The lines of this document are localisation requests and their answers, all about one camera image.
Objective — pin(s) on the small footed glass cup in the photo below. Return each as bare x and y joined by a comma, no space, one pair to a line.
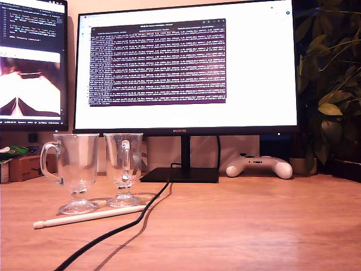
77,172
121,172

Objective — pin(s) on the white pen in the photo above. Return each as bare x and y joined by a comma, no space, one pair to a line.
84,217

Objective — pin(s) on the large black Huawei monitor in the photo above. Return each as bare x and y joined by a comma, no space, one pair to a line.
253,70

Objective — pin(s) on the white game controller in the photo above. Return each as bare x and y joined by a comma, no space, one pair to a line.
279,168

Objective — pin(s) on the pale plant pot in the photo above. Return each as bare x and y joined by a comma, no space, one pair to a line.
297,166

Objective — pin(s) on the green leafy houseplant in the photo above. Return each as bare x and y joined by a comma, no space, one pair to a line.
331,108

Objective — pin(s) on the brown cardboard box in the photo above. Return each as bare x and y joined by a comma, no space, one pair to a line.
25,169

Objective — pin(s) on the black planter box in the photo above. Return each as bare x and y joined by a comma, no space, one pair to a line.
344,169

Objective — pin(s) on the green and white packet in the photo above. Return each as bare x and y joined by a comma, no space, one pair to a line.
14,150

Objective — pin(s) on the small white box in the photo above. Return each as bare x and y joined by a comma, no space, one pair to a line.
4,172

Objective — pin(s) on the black monitor showing code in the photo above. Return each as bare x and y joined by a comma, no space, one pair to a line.
34,28

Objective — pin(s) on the small black wall socket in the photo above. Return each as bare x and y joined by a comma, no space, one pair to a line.
33,137

